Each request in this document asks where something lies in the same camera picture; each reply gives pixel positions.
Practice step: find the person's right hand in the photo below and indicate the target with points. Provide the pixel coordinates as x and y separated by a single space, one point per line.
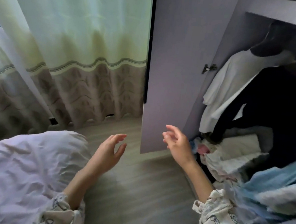
181 147

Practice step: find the person's left hand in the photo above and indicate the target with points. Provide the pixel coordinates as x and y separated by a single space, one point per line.
107 156

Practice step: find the white wardrobe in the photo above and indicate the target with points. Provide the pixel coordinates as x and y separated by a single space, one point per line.
173 66

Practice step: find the pale pink duvet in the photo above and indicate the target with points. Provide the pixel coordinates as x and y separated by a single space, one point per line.
2 159

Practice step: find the person's right forearm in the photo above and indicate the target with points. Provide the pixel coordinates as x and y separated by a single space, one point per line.
218 219

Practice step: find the person's left forearm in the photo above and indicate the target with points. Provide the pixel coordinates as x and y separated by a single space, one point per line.
74 197

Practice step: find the pile of folded clothes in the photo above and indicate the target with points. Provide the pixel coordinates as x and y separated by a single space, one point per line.
232 157

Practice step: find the white hanging garment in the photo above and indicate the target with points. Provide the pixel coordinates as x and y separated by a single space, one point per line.
225 92

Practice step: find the metal door hinge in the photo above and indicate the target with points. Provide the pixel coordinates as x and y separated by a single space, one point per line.
209 68

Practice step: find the light blue folded cloth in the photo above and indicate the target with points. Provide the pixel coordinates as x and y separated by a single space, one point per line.
278 191

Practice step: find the black hanging garment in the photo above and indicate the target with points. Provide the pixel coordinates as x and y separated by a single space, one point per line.
281 110

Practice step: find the pale green patterned curtain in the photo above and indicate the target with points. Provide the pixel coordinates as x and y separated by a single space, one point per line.
78 44

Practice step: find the dark clothes hanger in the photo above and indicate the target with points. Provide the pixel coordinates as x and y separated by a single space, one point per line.
271 47

